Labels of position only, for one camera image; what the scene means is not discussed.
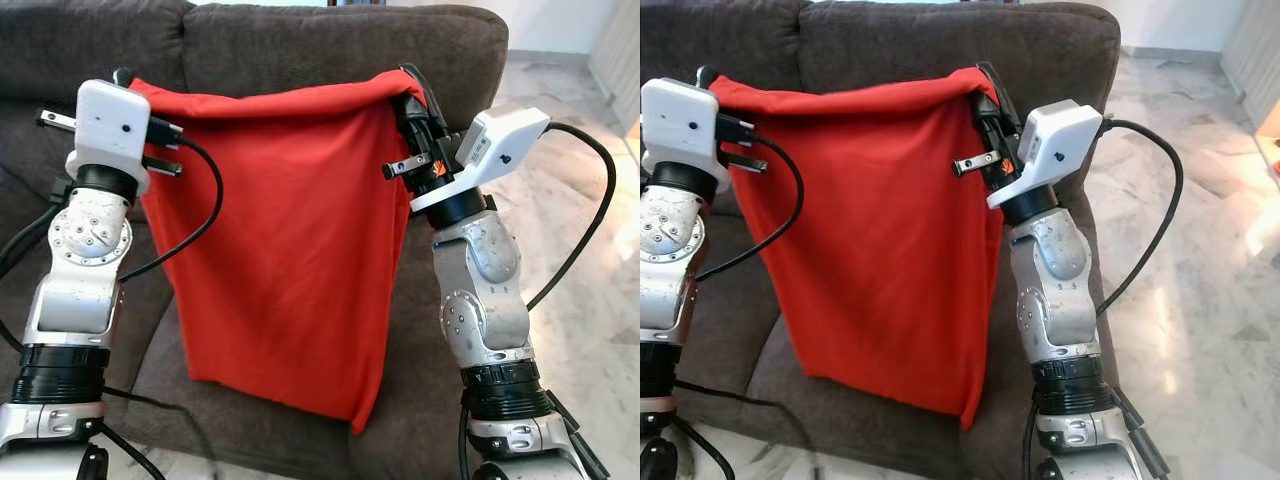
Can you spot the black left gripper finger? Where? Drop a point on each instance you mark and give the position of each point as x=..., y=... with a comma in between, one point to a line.
x=706, y=75
x=123, y=77

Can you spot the dark grey fabric sofa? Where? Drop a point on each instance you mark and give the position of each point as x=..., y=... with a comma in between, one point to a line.
x=900, y=40
x=300, y=50

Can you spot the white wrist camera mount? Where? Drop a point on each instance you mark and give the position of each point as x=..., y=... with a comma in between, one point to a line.
x=500, y=140
x=1055, y=135
x=675, y=115
x=110, y=120

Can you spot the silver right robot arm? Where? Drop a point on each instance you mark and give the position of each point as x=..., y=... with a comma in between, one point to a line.
x=1060, y=300
x=485, y=300

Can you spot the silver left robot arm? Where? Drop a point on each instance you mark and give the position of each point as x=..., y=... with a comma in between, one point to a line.
x=85, y=235
x=665, y=230

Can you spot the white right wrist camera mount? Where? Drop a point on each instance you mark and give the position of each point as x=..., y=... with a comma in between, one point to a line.
x=500, y=140
x=1055, y=135

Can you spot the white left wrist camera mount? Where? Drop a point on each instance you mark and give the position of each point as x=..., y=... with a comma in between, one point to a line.
x=675, y=115
x=110, y=120

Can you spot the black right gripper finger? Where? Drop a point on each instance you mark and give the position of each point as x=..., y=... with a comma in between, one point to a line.
x=424, y=100
x=1000, y=97

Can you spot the white slatted door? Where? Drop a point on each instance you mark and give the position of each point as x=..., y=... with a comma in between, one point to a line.
x=1255, y=60
x=620, y=50

